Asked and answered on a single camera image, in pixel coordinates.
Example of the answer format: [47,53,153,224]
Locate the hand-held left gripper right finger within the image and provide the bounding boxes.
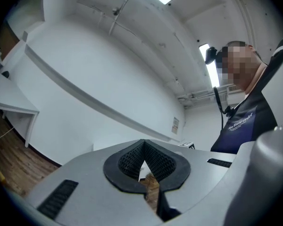
[143,139,239,223]

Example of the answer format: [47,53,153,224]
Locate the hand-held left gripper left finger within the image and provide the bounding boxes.
[25,139,165,226]

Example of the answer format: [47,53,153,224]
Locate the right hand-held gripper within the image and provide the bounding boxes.
[178,141,196,150]

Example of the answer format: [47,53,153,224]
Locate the white ceiling pipes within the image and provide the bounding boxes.
[176,89,227,108]

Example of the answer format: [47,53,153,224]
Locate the person's black printed shirt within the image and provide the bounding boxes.
[210,55,283,155]

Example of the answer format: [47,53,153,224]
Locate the white air conditioner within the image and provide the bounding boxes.
[226,85,247,105]

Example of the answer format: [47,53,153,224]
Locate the person's head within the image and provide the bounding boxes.
[216,40,269,98]

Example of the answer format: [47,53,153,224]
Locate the long white table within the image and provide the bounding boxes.
[0,71,40,148]

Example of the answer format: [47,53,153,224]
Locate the brown wooden door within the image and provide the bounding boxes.
[0,20,20,60]

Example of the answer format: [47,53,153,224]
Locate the black head camera cable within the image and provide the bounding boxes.
[213,86,235,129]

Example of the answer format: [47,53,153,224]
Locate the grey wall trunking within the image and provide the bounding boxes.
[25,43,182,143]

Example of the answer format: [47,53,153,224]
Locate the black head-mounted camera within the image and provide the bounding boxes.
[204,46,219,65]

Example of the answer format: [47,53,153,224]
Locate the thin white floor cable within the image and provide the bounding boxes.
[0,126,15,141]

